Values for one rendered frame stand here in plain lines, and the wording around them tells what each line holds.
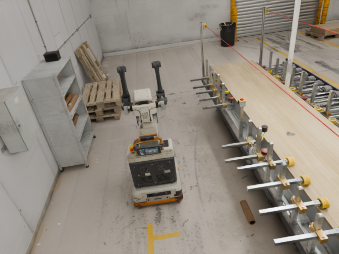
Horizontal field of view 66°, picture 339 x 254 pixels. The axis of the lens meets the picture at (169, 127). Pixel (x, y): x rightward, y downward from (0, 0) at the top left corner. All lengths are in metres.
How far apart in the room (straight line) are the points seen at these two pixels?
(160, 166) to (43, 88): 1.86
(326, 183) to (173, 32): 8.27
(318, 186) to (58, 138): 3.34
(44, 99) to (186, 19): 7.03
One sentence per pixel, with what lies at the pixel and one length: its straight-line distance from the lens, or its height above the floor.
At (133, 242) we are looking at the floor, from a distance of 3.25.
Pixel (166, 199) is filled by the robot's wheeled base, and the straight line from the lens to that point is 3.40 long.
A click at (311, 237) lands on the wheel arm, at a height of 0.96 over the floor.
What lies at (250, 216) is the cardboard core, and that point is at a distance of 3.27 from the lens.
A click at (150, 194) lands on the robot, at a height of 0.25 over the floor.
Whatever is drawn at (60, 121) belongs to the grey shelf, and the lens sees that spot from 4.03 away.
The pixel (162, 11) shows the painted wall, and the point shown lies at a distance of 9.85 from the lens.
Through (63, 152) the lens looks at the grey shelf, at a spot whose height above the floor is 0.36.
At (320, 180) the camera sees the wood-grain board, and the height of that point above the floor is 0.90.
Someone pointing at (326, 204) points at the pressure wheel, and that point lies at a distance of 2.34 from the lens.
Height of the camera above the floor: 2.60
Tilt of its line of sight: 32 degrees down
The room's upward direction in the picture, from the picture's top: 8 degrees counter-clockwise
